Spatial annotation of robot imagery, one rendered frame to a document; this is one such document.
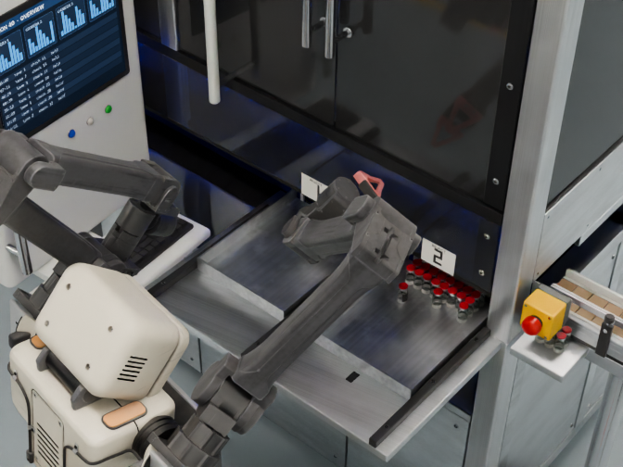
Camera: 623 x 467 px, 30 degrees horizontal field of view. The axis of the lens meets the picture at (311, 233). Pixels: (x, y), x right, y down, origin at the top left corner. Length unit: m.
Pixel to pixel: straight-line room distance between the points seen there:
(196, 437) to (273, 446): 1.57
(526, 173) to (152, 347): 0.80
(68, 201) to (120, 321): 0.98
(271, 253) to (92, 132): 0.50
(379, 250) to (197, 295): 0.94
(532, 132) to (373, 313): 0.61
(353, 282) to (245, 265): 0.95
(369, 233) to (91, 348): 0.48
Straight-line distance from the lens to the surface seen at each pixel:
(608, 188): 2.62
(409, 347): 2.48
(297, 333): 1.78
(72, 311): 1.91
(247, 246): 2.70
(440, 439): 2.87
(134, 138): 2.89
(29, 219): 1.91
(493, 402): 2.66
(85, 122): 2.73
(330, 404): 2.37
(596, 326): 2.52
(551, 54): 2.07
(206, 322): 2.53
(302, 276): 2.62
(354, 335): 2.50
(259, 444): 3.43
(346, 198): 2.12
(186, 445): 1.86
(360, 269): 1.72
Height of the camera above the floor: 2.68
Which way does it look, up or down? 41 degrees down
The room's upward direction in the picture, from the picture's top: 1 degrees clockwise
